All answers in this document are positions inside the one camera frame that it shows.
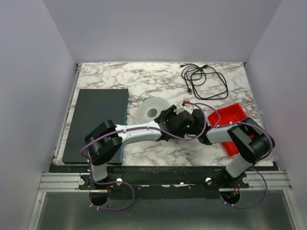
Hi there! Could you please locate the black flat box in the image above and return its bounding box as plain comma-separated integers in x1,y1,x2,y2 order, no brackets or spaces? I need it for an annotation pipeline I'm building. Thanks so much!
62,89,129,164

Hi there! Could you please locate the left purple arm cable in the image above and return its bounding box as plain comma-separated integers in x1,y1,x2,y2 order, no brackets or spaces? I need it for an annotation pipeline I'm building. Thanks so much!
80,103,207,211

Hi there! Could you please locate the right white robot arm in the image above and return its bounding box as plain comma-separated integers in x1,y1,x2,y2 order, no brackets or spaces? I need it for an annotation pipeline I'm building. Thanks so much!
182,109,275,181

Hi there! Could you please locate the red plastic tray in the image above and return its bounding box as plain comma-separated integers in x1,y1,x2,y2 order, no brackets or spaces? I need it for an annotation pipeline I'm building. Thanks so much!
217,103,248,157

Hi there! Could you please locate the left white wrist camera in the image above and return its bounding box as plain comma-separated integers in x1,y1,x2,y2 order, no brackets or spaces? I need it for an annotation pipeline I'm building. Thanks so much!
174,101,194,115

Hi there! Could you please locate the black usb cable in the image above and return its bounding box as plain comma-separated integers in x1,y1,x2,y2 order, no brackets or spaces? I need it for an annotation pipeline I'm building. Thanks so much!
179,63,229,100

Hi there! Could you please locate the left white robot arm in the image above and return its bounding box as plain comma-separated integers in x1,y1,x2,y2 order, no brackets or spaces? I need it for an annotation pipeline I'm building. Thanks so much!
84,104,202,182

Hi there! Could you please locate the grey cable spool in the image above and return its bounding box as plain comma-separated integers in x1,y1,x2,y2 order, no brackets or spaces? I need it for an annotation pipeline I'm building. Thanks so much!
134,97,170,124

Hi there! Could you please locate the aluminium rail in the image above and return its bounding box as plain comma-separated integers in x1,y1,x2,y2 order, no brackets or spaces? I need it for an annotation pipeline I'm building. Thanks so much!
38,172,81,192

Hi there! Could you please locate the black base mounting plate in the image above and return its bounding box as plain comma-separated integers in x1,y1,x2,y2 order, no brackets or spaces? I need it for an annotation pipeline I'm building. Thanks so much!
79,166,249,200

